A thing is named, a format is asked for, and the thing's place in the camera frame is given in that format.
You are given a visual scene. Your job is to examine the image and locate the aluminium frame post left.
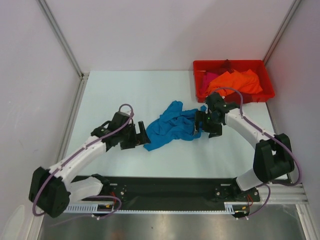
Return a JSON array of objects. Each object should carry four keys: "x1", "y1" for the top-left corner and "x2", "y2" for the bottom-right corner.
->
[{"x1": 36, "y1": 0, "x2": 83, "y2": 79}]

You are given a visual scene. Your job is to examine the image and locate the orange t-shirt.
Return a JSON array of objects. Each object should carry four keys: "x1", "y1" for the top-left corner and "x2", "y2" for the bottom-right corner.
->
[{"x1": 204, "y1": 69, "x2": 263, "y2": 97}]

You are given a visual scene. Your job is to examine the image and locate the blue polo t-shirt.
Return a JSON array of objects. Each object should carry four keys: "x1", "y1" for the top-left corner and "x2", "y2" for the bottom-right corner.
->
[{"x1": 143, "y1": 100, "x2": 202, "y2": 152}]

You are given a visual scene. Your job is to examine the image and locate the white slotted cable duct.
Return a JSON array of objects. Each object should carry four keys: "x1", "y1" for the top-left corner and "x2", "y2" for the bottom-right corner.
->
[
  {"x1": 62, "y1": 202, "x2": 118, "y2": 214},
  {"x1": 224, "y1": 202, "x2": 250, "y2": 214}
]

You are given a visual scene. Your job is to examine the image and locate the white slotted cable duct left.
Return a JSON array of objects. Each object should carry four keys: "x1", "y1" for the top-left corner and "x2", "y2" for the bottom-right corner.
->
[{"x1": 62, "y1": 202, "x2": 118, "y2": 214}]

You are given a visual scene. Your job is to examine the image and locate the dark red t-shirt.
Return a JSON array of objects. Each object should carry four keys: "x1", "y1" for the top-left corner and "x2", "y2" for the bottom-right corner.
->
[{"x1": 210, "y1": 59, "x2": 235, "y2": 76}]

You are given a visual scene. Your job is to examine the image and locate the aluminium frame post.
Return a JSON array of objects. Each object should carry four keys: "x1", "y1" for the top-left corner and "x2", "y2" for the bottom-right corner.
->
[
  {"x1": 36, "y1": 0, "x2": 83, "y2": 79},
  {"x1": 262, "y1": 0, "x2": 303, "y2": 66}
]

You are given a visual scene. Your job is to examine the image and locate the pink t-shirt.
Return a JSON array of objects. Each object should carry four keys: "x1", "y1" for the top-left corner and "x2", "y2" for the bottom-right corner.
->
[{"x1": 199, "y1": 72, "x2": 219, "y2": 94}]

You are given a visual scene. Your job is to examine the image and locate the aluminium side rail left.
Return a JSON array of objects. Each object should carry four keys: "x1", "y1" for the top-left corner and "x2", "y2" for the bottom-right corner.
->
[{"x1": 55, "y1": 72, "x2": 90, "y2": 163}]

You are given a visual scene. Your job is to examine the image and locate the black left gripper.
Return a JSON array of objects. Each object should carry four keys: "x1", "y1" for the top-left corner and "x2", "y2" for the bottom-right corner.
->
[{"x1": 118, "y1": 121, "x2": 150, "y2": 150}]

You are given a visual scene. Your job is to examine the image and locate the aluminium frame post right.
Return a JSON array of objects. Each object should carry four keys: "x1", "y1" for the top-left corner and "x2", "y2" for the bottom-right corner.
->
[{"x1": 262, "y1": 0, "x2": 303, "y2": 66}]

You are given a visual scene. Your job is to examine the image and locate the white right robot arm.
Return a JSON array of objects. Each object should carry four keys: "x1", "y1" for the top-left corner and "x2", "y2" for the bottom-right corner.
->
[{"x1": 194, "y1": 92, "x2": 295, "y2": 201}]

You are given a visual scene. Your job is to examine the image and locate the white slotted cable duct right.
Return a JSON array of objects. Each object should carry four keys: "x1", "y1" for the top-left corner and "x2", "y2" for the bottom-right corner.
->
[{"x1": 224, "y1": 202, "x2": 250, "y2": 214}]

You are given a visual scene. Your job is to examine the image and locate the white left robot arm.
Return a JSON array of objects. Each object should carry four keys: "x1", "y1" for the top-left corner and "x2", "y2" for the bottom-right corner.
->
[{"x1": 28, "y1": 111, "x2": 151, "y2": 218}]

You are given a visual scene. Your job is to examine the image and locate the red plastic bin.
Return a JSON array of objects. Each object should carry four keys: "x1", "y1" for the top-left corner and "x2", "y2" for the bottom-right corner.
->
[{"x1": 193, "y1": 60, "x2": 275, "y2": 104}]

